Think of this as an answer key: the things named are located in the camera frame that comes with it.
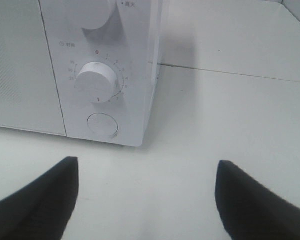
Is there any white upper microwave knob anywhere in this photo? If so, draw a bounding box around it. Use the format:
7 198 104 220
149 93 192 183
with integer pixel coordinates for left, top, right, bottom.
77 0 117 30

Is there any white lower timer knob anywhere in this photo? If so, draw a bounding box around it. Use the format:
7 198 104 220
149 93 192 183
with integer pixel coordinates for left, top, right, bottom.
74 62 118 104

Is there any round white door button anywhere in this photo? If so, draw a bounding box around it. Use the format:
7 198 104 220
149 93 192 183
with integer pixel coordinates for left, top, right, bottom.
87 113 119 137

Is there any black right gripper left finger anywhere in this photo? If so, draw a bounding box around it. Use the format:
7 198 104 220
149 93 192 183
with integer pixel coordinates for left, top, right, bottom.
0 156 79 240

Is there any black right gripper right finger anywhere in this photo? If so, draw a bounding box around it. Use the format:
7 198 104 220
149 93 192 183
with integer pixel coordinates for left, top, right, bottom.
215 160 300 240

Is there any white microwave oven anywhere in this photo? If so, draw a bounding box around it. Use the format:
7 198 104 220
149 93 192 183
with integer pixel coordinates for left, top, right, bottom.
0 0 169 147

